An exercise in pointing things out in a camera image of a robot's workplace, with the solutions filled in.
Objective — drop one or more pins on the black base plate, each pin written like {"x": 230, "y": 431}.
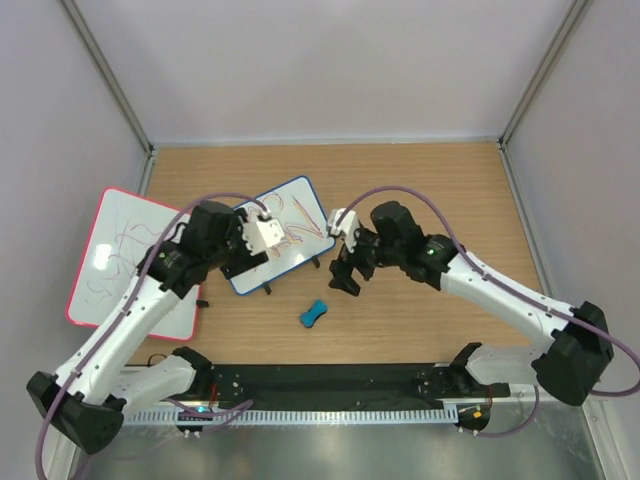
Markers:
{"x": 340, "y": 388}

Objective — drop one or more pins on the blue whiteboard eraser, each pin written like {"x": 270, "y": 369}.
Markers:
{"x": 309, "y": 317}

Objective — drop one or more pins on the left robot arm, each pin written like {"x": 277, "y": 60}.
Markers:
{"x": 78, "y": 398}

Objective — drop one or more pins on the white slotted cable duct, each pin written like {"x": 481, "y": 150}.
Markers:
{"x": 173, "y": 416}

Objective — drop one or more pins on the pink framed whiteboard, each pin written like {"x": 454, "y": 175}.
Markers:
{"x": 124, "y": 228}

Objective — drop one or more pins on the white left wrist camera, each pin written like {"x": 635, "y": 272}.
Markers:
{"x": 262, "y": 234}

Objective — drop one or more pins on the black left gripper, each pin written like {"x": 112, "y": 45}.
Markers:
{"x": 246, "y": 261}

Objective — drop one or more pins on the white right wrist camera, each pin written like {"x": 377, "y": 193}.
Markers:
{"x": 342, "y": 224}

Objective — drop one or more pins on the blue framed whiteboard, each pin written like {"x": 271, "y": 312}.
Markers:
{"x": 296, "y": 205}

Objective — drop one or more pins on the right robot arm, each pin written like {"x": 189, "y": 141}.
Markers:
{"x": 567, "y": 354}

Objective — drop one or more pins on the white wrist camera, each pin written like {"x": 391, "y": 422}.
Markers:
{"x": 262, "y": 234}
{"x": 342, "y": 224}

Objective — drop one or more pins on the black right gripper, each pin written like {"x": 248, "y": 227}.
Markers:
{"x": 342, "y": 268}

